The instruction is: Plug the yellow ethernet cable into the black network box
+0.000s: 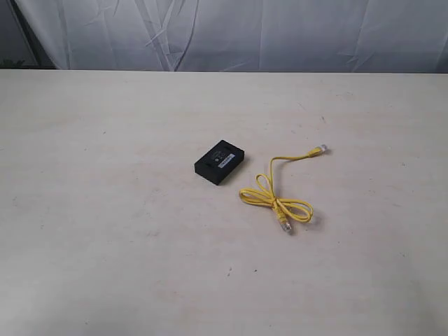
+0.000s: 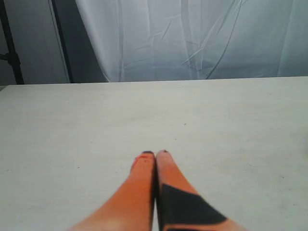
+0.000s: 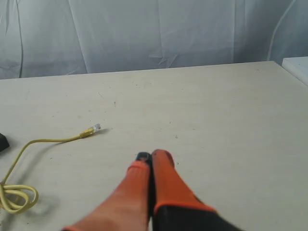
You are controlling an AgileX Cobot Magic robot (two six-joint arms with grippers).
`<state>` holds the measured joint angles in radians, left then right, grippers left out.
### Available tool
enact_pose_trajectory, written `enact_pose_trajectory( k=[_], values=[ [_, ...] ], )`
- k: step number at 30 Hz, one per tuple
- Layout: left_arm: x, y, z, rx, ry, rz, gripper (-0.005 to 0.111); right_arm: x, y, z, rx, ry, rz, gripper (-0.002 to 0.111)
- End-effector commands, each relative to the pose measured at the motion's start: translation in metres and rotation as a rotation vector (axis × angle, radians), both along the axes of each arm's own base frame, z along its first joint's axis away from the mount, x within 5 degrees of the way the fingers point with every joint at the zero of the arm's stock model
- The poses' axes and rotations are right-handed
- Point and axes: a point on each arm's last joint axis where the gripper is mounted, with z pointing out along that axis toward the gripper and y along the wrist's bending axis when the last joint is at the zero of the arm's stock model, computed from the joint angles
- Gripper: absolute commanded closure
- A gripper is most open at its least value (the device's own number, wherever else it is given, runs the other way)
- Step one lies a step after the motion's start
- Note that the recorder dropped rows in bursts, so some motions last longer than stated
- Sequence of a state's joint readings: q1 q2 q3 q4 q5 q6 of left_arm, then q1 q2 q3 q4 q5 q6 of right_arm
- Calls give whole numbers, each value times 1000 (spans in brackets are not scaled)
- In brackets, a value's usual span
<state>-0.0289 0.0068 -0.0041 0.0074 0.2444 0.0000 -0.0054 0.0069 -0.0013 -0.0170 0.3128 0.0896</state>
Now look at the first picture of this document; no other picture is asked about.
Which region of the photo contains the small black box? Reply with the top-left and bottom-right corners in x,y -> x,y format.
194,140 -> 245,186

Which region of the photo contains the yellow ethernet cable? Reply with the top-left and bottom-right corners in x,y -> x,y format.
239,143 -> 332,236

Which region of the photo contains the grey backdrop curtain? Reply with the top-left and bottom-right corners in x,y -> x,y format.
1,1 -> 447,73

